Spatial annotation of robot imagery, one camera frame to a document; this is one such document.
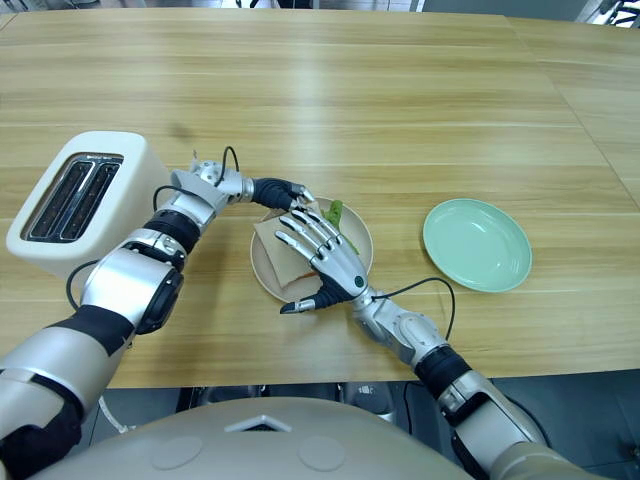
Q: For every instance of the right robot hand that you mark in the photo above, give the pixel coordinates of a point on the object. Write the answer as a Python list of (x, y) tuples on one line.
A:
[(337, 262)]

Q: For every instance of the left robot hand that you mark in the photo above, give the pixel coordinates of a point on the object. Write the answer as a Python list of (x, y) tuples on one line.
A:
[(272, 192)]

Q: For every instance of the bread slice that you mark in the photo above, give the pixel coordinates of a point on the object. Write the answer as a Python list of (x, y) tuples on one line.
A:
[(280, 250)]

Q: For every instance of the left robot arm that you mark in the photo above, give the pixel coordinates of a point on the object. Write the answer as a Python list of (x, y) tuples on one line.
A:
[(125, 280)]

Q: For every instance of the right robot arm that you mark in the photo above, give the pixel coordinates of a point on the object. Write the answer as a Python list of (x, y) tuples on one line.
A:
[(400, 330)]

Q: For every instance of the beige round plate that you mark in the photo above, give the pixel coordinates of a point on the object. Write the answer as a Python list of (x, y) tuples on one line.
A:
[(357, 235)]

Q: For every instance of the green lettuce leaf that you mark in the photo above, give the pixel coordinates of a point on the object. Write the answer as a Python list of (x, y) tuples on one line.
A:
[(334, 212)]

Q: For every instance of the green round plate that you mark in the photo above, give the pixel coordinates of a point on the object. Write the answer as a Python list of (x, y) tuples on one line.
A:
[(475, 245)]

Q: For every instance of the cream toaster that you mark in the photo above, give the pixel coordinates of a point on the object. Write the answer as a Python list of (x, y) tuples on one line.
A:
[(135, 165)]

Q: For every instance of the robot body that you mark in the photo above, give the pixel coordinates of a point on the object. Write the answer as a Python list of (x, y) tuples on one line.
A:
[(250, 450)]

